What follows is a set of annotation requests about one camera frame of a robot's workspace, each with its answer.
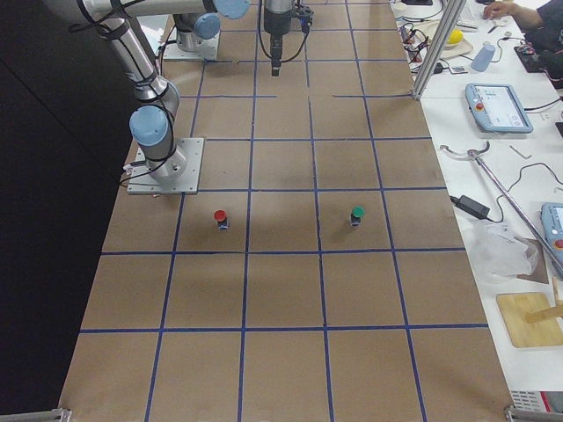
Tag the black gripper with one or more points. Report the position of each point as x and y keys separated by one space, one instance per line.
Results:
x=274 y=21

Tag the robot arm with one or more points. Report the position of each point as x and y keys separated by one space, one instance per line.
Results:
x=207 y=24
x=152 y=124

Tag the red push button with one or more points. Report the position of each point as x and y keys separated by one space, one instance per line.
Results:
x=222 y=219

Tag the green push button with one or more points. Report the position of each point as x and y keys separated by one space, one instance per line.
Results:
x=356 y=215

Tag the person hand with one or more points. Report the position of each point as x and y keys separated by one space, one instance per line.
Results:
x=499 y=9

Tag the beige tray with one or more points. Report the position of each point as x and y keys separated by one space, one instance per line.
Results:
x=450 y=50

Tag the yellow lemon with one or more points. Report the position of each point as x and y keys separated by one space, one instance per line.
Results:
x=455 y=38

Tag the blue plastic cup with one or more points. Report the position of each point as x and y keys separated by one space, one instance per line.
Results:
x=483 y=58

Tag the metal reacher rod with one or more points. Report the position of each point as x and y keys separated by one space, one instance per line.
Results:
x=476 y=155

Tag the blue teach pendant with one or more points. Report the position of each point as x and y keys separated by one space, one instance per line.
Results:
x=497 y=109
x=551 y=218

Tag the black power adapter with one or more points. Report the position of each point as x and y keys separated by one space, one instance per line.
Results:
x=472 y=207

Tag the clear plastic bag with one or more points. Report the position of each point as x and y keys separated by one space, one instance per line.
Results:
x=495 y=249

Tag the wooden board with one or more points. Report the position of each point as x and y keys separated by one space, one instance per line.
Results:
x=530 y=320

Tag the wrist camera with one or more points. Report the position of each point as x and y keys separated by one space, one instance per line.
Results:
x=304 y=14

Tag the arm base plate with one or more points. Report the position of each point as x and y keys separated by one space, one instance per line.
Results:
x=180 y=173
x=189 y=48

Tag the aluminium frame post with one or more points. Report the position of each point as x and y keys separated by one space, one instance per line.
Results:
x=451 y=13

